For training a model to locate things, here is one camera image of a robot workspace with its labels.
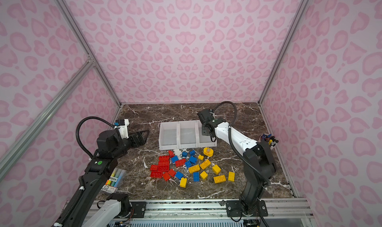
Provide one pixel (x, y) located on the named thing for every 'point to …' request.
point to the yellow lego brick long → (219, 178)
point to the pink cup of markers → (270, 138)
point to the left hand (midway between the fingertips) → (143, 131)
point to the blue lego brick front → (196, 176)
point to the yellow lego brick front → (183, 182)
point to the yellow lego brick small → (203, 175)
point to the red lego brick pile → (162, 169)
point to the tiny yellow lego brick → (200, 157)
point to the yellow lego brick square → (216, 169)
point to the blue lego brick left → (179, 175)
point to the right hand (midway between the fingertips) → (210, 130)
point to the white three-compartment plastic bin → (183, 134)
